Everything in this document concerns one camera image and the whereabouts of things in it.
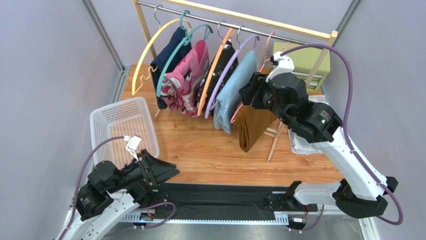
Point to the yellow hanger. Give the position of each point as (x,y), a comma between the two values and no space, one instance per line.
(138,82)

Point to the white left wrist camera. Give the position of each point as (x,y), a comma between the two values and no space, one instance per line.
(132,145)

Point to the pink patterned garment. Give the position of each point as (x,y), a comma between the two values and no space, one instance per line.
(182,84)

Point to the teal hanger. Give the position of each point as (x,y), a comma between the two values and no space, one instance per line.
(184,42)

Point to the pink wire hanger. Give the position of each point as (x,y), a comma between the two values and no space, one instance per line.
(266,51)

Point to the metal rack rod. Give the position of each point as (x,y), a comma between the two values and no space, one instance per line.
(217,23)

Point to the orange hanger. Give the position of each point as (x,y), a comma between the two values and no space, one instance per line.
(213,68)

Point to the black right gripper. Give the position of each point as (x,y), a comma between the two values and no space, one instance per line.
(252,92)

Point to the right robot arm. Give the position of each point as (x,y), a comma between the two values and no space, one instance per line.
(361,192)

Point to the white plastic basket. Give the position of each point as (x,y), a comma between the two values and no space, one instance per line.
(124,118)

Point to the black patterned garment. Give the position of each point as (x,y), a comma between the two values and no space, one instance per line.
(219,62)

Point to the green drawer box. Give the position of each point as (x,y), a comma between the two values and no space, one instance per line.
(304,61)

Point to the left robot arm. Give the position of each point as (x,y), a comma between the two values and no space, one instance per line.
(111,193)

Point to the purple hanger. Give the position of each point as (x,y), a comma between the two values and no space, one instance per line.
(212,101)

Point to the light blue garment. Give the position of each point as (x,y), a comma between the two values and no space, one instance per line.
(229,98)

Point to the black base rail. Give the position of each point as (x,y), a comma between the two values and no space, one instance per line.
(227,202)

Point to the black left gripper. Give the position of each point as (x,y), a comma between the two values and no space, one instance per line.
(157,171)

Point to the brown trousers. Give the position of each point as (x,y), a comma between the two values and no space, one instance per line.
(250,124)

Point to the wooden clothes rack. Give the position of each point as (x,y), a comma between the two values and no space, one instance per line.
(330,39)

